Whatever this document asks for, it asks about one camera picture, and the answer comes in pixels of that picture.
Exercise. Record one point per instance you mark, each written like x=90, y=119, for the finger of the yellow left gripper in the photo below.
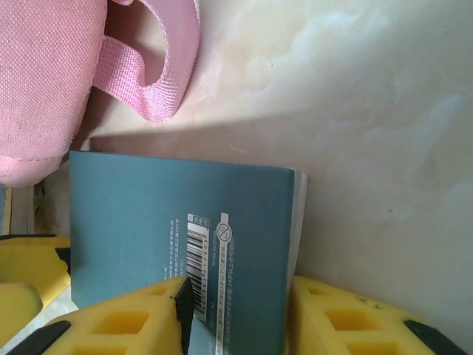
x=16, y=301
x=33, y=259

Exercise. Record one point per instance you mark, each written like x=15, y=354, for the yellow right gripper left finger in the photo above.
x=111, y=333

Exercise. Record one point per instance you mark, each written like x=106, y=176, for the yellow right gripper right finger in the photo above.
x=332, y=321

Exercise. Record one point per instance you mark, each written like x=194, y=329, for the teal book with barcode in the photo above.
x=148, y=207

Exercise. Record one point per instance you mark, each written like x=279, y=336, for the pink backpack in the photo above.
x=44, y=74

